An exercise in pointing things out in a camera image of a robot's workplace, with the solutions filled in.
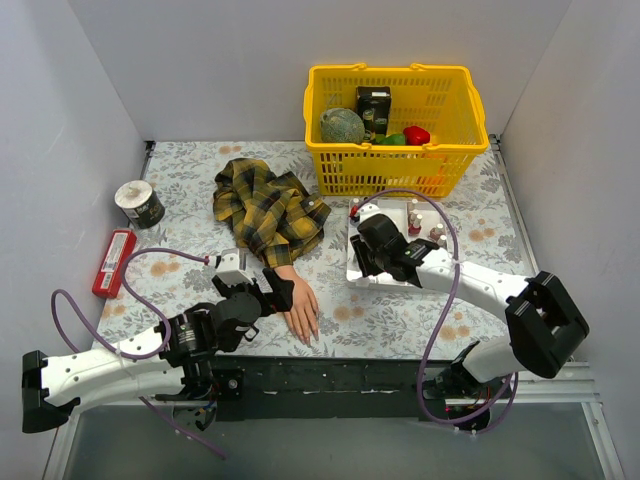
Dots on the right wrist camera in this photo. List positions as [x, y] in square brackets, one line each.
[360, 213]

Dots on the mannequin hand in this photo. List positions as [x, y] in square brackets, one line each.
[301, 319]

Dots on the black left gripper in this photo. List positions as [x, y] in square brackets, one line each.
[273, 296]

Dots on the white divided tray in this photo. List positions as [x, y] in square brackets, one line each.
[395, 212]

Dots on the red glitter polish bottle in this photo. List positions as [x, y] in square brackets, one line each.
[414, 224]

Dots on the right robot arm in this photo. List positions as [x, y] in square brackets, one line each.
[545, 326]

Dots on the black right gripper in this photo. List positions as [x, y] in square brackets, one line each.
[367, 255]

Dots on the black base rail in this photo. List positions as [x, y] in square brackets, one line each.
[251, 388]

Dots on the red flat box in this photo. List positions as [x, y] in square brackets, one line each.
[107, 282]

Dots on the black carton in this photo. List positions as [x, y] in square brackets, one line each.
[373, 105]

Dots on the red bell pepper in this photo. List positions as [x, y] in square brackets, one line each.
[416, 136]

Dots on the yellow plaid shirt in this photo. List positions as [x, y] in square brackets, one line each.
[273, 216]

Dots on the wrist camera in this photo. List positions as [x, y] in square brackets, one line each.
[230, 267]
[360, 213]

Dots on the yellow plastic basket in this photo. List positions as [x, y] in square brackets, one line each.
[441, 99]

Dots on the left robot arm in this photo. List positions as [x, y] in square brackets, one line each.
[173, 361]

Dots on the black tin with white lid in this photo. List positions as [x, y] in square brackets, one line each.
[140, 203]

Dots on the green bell pepper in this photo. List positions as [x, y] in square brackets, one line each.
[397, 139]

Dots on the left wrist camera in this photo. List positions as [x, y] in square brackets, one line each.
[230, 267]

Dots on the green melon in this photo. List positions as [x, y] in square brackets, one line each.
[341, 125]

